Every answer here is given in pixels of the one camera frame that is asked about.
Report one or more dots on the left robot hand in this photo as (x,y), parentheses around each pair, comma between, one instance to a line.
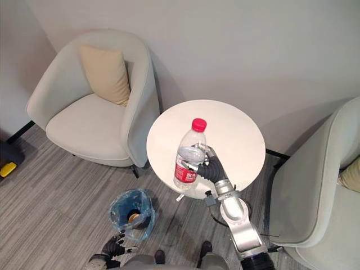
(114,245)

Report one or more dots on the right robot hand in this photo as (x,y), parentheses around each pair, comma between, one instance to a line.
(211,166)

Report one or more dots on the clear plastic water bottle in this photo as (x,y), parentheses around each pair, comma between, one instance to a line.
(189,157)

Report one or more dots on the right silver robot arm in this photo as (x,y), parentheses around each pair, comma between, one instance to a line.
(242,222)

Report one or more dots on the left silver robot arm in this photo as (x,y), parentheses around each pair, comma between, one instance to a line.
(103,261)

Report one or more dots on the round white tea table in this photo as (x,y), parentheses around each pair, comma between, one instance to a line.
(206,149)

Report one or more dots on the small bin with blue bag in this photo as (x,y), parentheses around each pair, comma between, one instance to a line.
(132,213)

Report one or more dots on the brown paper cup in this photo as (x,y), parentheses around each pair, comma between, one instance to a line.
(134,218)

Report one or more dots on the robot torso and legs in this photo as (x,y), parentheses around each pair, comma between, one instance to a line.
(171,258)

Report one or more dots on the light grey armchair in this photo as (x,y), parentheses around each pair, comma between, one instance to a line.
(98,104)
(315,191)

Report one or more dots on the black and yellow object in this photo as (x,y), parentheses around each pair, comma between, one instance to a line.
(8,163)

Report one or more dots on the beige cushion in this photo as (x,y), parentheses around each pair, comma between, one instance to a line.
(350,175)
(107,73)

